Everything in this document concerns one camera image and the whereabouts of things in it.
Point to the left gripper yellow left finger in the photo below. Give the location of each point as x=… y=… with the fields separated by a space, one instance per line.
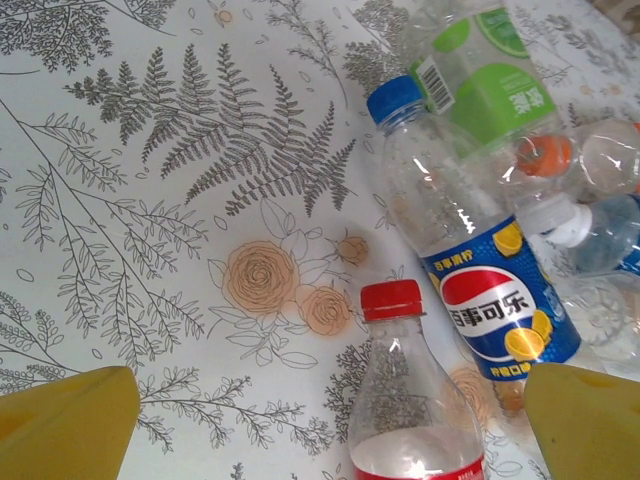
x=60 y=425

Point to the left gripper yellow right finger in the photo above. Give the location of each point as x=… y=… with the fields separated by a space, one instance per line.
x=590 y=430

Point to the Pepsi bottle blue cap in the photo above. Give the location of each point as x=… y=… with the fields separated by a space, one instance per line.
x=500 y=310

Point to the Coca-Cola bottle red cap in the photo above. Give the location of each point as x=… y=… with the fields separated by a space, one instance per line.
x=400 y=390

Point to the blue label white cap bottle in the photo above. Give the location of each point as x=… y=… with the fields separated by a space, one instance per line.
x=555 y=220

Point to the orange cap orange label bottle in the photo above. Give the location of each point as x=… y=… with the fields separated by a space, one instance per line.
x=545 y=155

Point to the green label clear bottle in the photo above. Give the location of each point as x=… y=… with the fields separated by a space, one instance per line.
x=505 y=95

